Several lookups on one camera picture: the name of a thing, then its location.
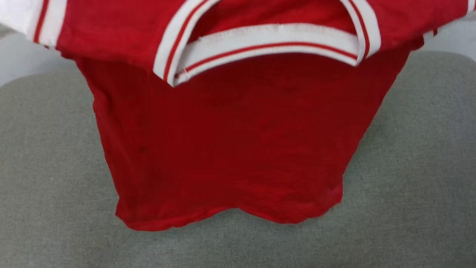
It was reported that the red and white jersey shirt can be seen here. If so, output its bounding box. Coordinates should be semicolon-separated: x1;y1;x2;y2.
0;0;476;232

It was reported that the grey fabric sofa seat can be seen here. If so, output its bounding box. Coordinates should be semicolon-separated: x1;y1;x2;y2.
0;50;476;268

